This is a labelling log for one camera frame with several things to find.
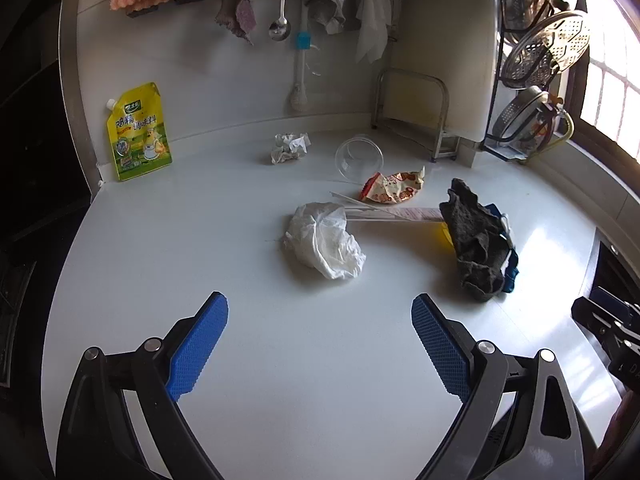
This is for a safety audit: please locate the metal cutting board rack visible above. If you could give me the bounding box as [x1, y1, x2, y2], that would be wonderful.
[370, 68, 462, 162]

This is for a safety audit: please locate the steel pan lid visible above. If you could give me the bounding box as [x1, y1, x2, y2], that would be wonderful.
[492, 85, 552, 144]

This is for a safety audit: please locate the blue strap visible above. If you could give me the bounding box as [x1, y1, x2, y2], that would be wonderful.
[484, 203, 520, 294]

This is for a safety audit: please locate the window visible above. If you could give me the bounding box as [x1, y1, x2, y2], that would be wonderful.
[574, 0, 640, 159]

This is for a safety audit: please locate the grey hanging cloth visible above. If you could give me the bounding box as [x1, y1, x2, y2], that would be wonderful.
[305, 0, 347, 35]

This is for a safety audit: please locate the kitchen sink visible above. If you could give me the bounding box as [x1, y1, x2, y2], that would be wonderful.
[581, 227, 640, 312]

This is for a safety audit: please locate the white hanging cloth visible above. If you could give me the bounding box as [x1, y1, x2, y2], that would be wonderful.
[355, 0, 393, 64]

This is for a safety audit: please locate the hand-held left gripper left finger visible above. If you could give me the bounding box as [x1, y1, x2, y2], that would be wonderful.
[54, 291, 230, 480]

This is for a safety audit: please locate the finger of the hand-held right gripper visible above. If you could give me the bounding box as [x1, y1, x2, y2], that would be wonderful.
[571, 287, 640, 356]

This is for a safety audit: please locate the white cutting board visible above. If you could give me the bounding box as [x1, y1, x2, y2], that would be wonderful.
[392, 0, 502, 142]

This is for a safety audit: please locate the clear plastic cup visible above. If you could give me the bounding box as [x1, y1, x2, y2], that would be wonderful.
[334, 133, 385, 184]

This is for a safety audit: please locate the dark grey rag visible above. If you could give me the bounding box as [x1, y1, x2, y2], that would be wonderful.
[439, 177, 512, 303]

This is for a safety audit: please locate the metal spoon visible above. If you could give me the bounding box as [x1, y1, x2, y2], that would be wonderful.
[268, 0, 294, 41]

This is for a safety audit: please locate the red snack wrapper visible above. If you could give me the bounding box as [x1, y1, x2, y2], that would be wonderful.
[359, 166, 426, 205]

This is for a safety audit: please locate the grey and purple rag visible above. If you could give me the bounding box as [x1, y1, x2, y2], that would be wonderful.
[215, 0, 259, 45]

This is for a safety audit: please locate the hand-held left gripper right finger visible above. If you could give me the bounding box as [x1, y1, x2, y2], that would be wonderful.
[411, 293, 598, 480]

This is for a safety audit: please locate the black stove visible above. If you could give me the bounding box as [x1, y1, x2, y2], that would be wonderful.
[0, 0, 104, 391]

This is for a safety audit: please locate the white plastic bag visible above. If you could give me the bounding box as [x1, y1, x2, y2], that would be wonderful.
[283, 201, 367, 281]

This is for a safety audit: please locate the yellow seasoning pouch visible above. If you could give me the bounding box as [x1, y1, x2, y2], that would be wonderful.
[105, 82, 174, 182]

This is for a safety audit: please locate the white paper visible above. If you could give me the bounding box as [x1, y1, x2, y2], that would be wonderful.
[270, 132, 310, 165]

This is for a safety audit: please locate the yellow gas hose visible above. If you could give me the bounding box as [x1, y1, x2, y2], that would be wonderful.
[546, 109, 577, 155]

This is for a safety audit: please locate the black wire lid rack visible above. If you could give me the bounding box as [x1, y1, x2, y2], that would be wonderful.
[481, 0, 588, 162]

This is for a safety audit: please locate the perforated steel steamer plate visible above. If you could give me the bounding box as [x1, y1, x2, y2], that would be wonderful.
[502, 10, 592, 89]

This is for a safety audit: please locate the blue and white bottle brush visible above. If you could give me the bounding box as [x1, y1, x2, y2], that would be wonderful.
[289, 4, 314, 114]

